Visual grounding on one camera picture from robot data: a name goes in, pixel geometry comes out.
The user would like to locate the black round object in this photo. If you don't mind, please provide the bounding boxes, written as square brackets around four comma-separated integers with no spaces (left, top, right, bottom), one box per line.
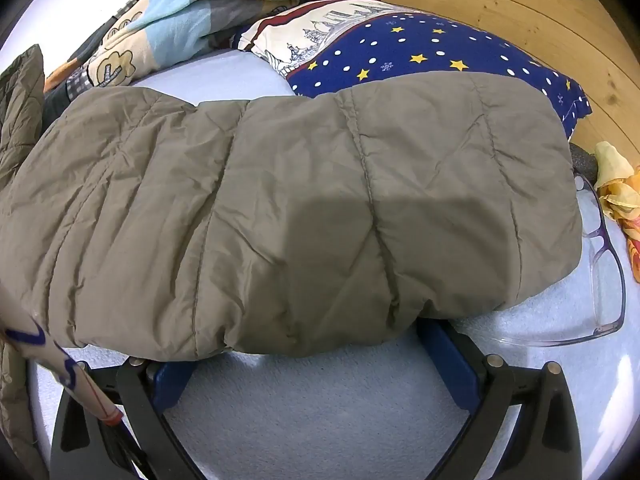
[570,142,601,191]

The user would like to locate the patchwork cartoon print blanket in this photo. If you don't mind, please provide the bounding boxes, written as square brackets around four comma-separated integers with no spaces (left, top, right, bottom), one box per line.
[45,0,353,106]

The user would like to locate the wooden headboard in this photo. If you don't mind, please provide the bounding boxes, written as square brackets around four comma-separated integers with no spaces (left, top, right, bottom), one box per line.
[320,0,640,171]

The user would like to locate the clear purple frame glasses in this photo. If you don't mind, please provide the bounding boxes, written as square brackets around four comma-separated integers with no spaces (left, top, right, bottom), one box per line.
[475,170,627,349]

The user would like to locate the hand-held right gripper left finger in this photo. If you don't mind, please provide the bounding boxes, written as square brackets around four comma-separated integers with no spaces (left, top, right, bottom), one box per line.
[50,355,202,480]

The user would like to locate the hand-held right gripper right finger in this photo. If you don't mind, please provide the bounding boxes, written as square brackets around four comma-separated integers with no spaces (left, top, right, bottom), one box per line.
[419,319,584,480]

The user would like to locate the yellow orange cloth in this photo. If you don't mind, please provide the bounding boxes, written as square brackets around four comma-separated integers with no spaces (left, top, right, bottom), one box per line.
[594,141,640,284]

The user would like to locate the light blue cloud bed sheet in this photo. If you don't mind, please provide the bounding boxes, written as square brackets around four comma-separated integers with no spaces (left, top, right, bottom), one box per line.
[30,47,640,480]

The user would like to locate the blue star print pillow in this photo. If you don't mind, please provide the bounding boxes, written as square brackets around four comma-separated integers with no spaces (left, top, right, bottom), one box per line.
[232,0,593,141]

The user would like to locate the olive hooded puffer jacket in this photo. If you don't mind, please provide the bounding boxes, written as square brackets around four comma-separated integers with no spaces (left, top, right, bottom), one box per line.
[0,44,585,480]

